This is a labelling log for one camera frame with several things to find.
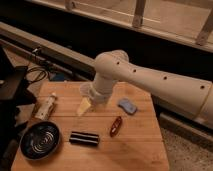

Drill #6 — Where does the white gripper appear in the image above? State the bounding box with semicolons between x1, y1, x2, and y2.
77;82;110;116

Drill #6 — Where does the dark ceramic bowl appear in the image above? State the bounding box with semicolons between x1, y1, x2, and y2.
20;121;61;160

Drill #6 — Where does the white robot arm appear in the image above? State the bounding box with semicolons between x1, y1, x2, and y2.
80;50;213;129

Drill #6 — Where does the black striped rectangular block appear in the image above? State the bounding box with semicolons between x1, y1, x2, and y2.
69;131;99;146

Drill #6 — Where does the red oval object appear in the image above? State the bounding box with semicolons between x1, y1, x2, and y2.
110;116;122;137

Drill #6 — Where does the dark equipment at left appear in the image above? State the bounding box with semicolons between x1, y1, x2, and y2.
0;45;36;171

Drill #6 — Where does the black cable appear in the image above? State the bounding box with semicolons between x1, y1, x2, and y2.
25;65;56;84

